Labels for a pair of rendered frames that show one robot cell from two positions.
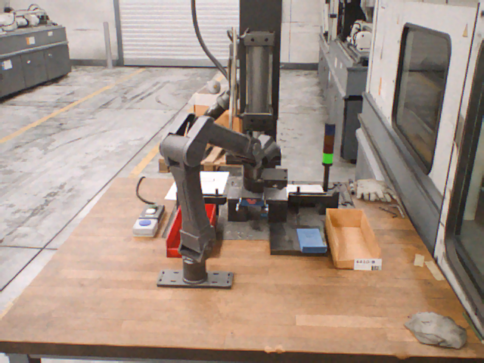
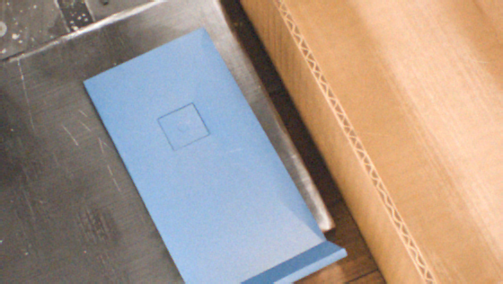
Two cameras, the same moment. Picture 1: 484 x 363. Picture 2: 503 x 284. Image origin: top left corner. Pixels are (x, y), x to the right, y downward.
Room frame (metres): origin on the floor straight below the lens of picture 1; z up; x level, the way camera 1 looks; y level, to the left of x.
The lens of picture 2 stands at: (1.01, -0.14, 1.44)
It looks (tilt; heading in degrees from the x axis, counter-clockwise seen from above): 67 degrees down; 340
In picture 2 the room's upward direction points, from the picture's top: 7 degrees counter-clockwise
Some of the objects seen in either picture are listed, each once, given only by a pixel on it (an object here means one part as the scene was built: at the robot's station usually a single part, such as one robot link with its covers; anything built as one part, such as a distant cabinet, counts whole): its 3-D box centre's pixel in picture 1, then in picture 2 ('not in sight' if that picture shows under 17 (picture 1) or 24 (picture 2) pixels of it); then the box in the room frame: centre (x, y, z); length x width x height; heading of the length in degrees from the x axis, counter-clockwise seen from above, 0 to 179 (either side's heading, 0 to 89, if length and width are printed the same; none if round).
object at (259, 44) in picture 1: (256, 80); not in sight; (1.44, -0.05, 1.37); 0.11 x 0.09 x 0.30; 87
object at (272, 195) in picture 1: (257, 194); not in sight; (1.44, -0.05, 0.98); 0.20 x 0.10 x 0.01; 87
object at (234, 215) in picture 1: (257, 206); not in sight; (1.44, -0.05, 0.94); 0.20 x 0.10 x 0.07; 87
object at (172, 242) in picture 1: (193, 228); not in sight; (1.29, 0.16, 0.93); 0.25 x 0.12 x 0.06; 177
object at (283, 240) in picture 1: (297, 239); (119, 165); (1.26, -0.17, 0.91); 0.17 x 0.16 x 0.02; 87
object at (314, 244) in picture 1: (311, 237); (207, 164); (1.23, -0.21, 0.93); 0.15 x 0.07 x 0.03; 0
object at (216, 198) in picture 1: (205, 201); not in sight; (1.45, 0.13, 0.95); 0.15 x 0.03 x 0.10; 87
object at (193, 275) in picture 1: (194, 268); not in sight; (1.05, 0.13, 0.94); 0.20 x 0.07 x 0.08; 87
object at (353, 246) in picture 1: (351, 238); (422, 59); (1.23, -0.33, 0.93); 0.25 x 0.13 x 0.08; 177
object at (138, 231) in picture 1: (145, 231); not in sight; (1.33, 0.31, 0.90); 0.07 x 0.07 x 0.06; 87
